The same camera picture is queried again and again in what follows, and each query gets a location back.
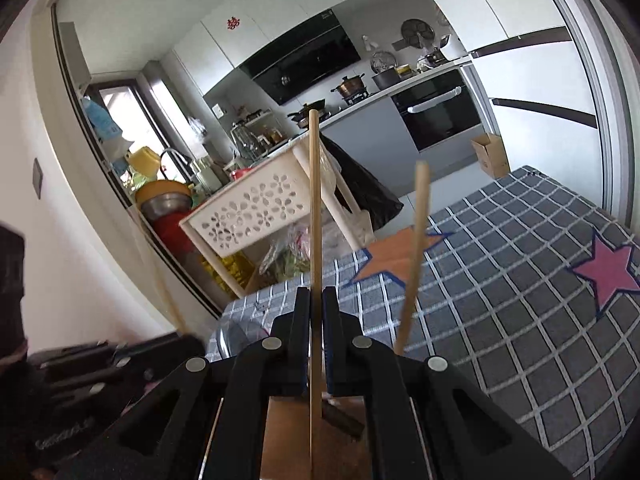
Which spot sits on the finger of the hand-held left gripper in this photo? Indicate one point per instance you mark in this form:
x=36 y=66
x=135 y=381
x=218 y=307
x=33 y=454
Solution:
x=165 y=347
x=110 y=380

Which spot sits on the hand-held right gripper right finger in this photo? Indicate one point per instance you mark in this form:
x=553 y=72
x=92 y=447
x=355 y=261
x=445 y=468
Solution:
x=331 y=345

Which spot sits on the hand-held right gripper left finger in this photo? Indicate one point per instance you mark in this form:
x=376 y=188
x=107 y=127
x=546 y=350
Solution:
x=301 y=340

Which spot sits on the remaining wooden chopsticks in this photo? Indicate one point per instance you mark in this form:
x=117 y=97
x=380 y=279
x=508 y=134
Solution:
x=414 y=240

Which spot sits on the plastic bag of vegetables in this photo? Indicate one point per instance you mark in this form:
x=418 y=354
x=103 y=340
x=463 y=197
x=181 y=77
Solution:
x=290 y=255

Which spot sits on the beige flower-cutout storage rack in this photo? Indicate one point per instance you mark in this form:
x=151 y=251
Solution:
x=250 y=210

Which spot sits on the steel basin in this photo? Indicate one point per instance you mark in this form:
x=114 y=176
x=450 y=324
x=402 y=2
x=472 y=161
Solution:
x=167 y=206

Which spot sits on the yellow plastic basin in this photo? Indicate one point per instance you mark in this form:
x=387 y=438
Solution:
x=160 y=190

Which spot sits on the black trash bag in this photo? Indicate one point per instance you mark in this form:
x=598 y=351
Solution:
x=360 y=180

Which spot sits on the steel faucet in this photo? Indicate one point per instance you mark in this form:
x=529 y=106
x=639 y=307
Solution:
x=177 y=156

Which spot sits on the tall glass jar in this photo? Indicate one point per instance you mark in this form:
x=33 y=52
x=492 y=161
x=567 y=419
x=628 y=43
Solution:
x=245 y=137

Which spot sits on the grey kitchen base cabinet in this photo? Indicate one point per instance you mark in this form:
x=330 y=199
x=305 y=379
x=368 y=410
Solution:
x=370 y=135

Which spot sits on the white condiment shelf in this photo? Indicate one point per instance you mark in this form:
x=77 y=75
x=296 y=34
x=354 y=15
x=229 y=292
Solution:
x=265 y=125

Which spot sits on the white plastic bag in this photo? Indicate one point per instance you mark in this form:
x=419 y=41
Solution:
x=197 y=127

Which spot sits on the black wok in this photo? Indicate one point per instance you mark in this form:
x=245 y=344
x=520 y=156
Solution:
x=302 y=111

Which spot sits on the blue hanging packet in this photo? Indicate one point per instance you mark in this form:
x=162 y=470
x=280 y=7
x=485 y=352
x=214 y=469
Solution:
x=102 y=122

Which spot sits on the cardboard box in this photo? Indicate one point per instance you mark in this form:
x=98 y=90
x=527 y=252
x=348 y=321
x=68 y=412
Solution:
x=490 y=155

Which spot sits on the black built-in oven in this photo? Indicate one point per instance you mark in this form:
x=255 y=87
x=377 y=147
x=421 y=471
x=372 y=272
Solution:
x=440 y=115

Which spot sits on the copper cooking pot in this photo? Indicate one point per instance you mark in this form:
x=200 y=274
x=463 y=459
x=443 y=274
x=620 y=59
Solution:
x=350 y=87

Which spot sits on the black stock pot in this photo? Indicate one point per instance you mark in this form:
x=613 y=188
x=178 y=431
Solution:
x=385 y=79

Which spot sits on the black range hood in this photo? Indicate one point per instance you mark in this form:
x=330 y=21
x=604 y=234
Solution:
x=305 y=60

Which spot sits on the glass pot lid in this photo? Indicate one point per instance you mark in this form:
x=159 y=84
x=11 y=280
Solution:
x=382 y=60

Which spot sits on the red paper-cut decal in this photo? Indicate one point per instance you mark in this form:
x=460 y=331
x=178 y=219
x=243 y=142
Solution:
x=233 y=23

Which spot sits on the round metal steamer rack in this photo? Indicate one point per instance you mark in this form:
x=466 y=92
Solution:
x=415 y=30

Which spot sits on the white refrigerator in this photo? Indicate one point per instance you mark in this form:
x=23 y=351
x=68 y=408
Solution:
x=525 y=75

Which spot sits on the grey wall switch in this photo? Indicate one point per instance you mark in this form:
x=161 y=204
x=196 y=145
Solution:
x=37 y=177

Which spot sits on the white wall socket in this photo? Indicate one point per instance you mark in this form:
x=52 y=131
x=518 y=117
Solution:
x=218 y=110

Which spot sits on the white wall cabinets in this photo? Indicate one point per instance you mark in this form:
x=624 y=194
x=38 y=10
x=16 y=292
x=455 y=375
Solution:
x=260 y=25

